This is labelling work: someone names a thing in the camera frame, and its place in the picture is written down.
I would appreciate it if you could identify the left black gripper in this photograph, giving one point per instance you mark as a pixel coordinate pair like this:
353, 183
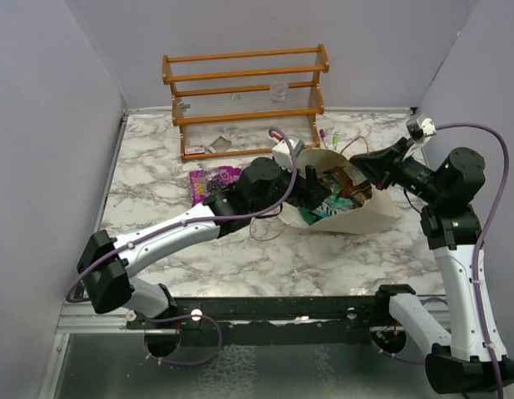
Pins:
308, 191

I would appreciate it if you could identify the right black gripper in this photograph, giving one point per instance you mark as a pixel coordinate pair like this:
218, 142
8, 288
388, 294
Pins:
378, 166

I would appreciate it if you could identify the brown snack bag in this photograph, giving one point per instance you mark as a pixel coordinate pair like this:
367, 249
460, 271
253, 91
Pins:
348, 183

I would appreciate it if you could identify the beige paper bag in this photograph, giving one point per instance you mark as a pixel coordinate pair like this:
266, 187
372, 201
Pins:
376, 215

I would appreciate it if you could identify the purple snack pouch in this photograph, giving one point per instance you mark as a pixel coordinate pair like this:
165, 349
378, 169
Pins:
206, 182

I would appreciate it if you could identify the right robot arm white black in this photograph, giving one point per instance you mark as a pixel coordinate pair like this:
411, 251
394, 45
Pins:
468, 357

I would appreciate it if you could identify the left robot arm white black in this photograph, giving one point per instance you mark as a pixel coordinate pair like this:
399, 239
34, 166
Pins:
109, 266

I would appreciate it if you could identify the teal snack packet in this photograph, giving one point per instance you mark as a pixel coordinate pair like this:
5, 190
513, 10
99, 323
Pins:
341, 200

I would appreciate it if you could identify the green snack packet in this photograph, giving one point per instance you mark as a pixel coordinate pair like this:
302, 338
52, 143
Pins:
310, 216

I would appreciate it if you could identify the purple capped marker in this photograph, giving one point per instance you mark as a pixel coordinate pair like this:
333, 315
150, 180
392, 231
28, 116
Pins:
324, 139

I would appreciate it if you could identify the clear plastic jar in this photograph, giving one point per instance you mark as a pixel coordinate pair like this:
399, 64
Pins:
279, 91

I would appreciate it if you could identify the wooden orange shelf rack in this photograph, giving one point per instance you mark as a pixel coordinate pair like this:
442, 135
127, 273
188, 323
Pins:
208, 81

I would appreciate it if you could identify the small red white box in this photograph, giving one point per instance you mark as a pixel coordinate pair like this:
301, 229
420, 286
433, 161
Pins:
194, 149

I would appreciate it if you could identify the teal clip on shelf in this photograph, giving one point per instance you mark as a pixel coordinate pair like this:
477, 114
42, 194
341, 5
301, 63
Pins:
183, 106

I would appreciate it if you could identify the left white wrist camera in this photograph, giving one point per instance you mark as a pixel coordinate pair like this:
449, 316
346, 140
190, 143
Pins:
283, 154

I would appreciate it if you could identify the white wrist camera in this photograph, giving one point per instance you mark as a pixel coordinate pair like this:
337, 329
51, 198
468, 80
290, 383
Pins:
421, 129
283, 154

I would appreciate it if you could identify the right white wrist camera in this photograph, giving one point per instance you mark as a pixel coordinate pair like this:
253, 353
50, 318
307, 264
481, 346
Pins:
421, 129

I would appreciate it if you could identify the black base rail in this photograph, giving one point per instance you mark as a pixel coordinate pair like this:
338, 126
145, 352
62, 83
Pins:
296, 320

